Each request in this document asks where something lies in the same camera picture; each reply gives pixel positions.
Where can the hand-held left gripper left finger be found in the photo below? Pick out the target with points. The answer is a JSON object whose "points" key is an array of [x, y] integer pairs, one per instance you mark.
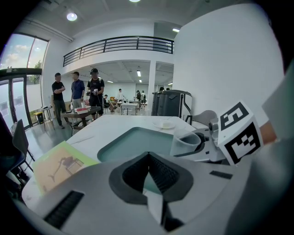
{"points": [[96, 195]]}

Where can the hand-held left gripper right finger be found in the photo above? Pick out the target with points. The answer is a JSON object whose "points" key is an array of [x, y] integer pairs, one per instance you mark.
{"points": [[202, 190]]}

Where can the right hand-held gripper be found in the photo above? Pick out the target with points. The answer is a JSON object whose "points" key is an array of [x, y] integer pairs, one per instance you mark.
{"points": [[239, 133]]}

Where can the clear plastic cup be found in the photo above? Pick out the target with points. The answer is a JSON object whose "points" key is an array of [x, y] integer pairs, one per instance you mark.
{"points": [[181, 147]]}

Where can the grey-green tray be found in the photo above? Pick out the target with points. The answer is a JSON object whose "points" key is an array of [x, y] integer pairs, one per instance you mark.
{"points": [[137, 142]]}

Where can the person's right forearm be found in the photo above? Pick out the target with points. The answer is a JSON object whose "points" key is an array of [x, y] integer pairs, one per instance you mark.
{"points": [[268, 133]]}

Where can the grey padded chair black legs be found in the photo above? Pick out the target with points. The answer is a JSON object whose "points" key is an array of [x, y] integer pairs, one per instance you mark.
{"points": [[204, 115]]}

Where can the white round saucer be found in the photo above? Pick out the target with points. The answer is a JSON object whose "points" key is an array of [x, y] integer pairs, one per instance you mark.
{"points": [[163, 124]]}

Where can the yellow-green book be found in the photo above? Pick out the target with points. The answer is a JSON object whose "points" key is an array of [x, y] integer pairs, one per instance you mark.
{"points": [[57, 160]]}

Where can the black robot with white panel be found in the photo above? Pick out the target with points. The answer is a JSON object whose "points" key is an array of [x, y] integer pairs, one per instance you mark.
{"points": [[170, 103]]}

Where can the black service robot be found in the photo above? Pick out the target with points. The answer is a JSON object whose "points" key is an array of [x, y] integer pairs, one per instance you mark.
{"points": [[155, 103]]}

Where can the white marble table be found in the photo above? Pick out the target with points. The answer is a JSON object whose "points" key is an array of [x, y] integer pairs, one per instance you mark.
{"points": [[119, 121]]}

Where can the white metal-legged table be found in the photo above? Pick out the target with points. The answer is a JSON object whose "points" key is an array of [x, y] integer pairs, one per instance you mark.
{"points": [[129, 105]]}

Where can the dark wooden coffee table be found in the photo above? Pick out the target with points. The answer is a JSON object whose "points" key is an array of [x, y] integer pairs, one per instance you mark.
{"points": [[92, 111]]}

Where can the red book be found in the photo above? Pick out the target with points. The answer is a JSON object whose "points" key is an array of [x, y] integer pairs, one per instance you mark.
{"points": [[81, 110]]}

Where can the dark grey chair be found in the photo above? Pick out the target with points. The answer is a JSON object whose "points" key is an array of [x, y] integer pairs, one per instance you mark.
{"points": [[20, 137]]}

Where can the yellow black storage box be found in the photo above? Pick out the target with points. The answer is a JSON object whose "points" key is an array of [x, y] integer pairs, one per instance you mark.
{"points": [[37, 117]]}

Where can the small thin-legged side table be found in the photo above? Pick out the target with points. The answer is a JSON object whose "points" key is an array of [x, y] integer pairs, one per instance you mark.
{"points": [[47, 108]]}

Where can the black framed glass doors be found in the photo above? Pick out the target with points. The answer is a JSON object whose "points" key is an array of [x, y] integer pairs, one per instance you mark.
{"points": [[18, 98]]}

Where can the black balcony railing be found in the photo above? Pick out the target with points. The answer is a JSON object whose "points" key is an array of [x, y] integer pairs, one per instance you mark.
{"points": [[114, 44]]}

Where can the round ceiling lamp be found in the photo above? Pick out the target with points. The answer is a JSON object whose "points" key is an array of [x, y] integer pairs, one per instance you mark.
{"points": [[71, 16]]}

